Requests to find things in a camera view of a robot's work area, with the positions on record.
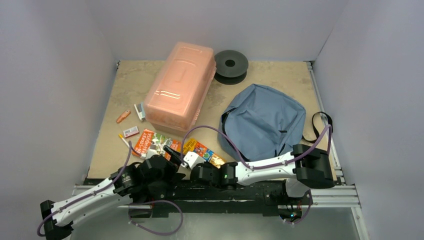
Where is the blue backpack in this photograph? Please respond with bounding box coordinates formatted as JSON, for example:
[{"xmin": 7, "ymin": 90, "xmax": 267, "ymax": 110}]
[{"xmin": 217, "ymin": 84, "xmax": 306, "ymax": 162}]

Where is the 130-Storey Treehouse orange book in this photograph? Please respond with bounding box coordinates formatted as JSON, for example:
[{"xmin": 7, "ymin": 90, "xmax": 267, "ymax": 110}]
[{"xmin": 183, "ymin": 138, "xmax": 227, "ymax": 169}]

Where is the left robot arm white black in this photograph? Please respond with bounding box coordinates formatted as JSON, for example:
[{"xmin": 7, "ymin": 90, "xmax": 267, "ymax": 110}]
[{"xmin": 36, "ymin": 146, "xmax": 185, "ymax": 240}]

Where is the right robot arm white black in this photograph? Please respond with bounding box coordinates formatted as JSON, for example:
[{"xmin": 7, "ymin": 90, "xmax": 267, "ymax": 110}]
[{"xmin": 183, "ymin": 144, "xmax": 335, "ymax": 204}]

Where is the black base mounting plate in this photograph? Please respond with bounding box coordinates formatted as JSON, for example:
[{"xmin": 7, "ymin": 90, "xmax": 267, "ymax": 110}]
[{"xmin": 82, "ymin": 178, "xmax": 306, "ymax": 219}]

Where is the orange green Treehouse book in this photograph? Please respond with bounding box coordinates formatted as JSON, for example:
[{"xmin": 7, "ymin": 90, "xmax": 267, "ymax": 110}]
[{"xmin": 132, "ymin": 129, "xmax": 181, "ymax": 160}]

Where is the small red white box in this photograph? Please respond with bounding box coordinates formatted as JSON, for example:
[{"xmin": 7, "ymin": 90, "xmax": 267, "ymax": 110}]
[{"xmin": 123, "ymin": 126, "xmax": 140, "ymax": 139}]

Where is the yellow white pencil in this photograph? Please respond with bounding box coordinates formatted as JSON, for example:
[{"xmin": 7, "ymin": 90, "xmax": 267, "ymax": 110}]
[{"xmin": 118, "ymin": 134, "xmax": 142, "ymax": 158}]

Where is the pink translucent plastic box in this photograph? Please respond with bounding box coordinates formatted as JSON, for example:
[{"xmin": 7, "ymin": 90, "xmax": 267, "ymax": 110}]
[{"xmin": 143, "ymin": 42, "xmax": 216, "ymax": 135}]

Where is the black filament spool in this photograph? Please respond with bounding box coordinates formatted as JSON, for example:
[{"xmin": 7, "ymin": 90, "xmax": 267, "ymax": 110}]
[{"xmin": 214, "ymin": 50, "xmax": 249, "ymax": 85}]

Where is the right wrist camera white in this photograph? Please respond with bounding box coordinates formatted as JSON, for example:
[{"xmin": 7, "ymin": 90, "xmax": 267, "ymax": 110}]
[{"xmin": 181, "ymin": 151, "xmax": 206, "ymax": 170}]

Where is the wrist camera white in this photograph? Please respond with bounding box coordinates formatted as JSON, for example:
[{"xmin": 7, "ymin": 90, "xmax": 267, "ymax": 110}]
[
  {"xmin": 181, "ymin": 151, "xmax": 206, "ymax": 170},
  {"xmin": 144, "ymin": 149, "xmax": 161, "ymax": 160}
]

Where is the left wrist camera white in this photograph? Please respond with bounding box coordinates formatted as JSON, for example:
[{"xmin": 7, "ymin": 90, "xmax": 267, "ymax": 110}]
[{"xmin": 144, "ymin": 149, "xmax": 161, "ymax": 160}]

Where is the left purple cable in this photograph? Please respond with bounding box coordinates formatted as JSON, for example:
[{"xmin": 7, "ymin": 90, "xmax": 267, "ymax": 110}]
[{"xmin": 37, "ymin": 141, "xmax": 184, "ymax": 237}]

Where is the aluminium frame rail right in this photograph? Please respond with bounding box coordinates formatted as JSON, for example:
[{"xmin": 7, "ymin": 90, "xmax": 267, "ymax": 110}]
[{"xmin": 306, "ymin": 61, "xmax": 346, "ymax": 186}]

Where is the aluminium frame rail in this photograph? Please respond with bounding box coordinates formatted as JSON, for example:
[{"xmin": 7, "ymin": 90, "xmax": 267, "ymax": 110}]
[
  {"xmin": 71, "ymin": 185, "xmax": 369, "ymax": 240},
  {"xmin": 306, "ymin": 61, "xmax": 346, "ymax": 186}
]

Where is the aluminium frame rail front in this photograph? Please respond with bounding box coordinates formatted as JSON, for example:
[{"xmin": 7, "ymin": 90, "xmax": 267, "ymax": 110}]
[{"xmin": 71, "ymin": 185, "xmax": 369, "ymax": 240}]

